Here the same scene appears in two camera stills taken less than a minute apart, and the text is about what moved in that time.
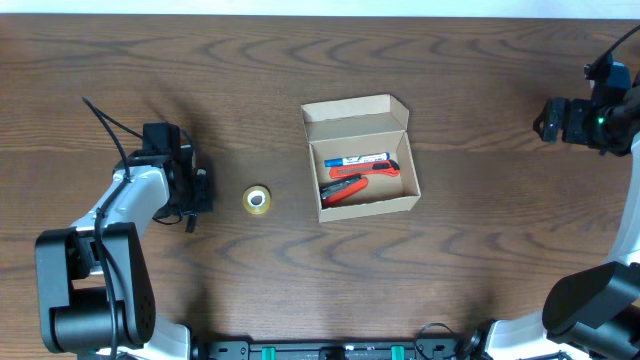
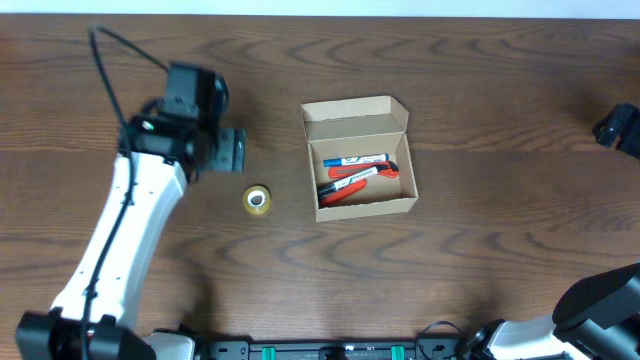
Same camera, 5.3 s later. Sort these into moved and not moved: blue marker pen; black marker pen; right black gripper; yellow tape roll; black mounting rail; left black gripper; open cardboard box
Moved: right black gripper; left black gripper; black marker pen
Not moved: open cardboard box; black mounting rail; blue marker pen; yellow tape roll
